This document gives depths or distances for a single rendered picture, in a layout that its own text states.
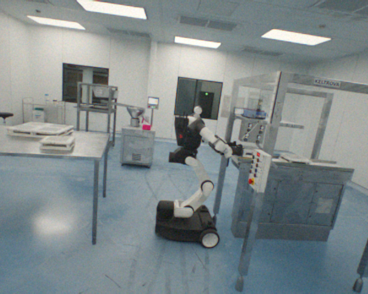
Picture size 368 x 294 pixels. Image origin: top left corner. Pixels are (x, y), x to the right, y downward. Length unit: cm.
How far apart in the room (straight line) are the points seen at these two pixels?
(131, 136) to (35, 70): 444
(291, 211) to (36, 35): 761
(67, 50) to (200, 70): 386
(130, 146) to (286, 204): 294
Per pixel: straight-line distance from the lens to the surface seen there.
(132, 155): 460
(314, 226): 319
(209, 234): 251
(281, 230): 303
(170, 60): 727
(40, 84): 812
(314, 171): 282
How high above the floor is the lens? 149
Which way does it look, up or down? 13 degrees down
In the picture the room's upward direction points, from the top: 7 degrees clockwise
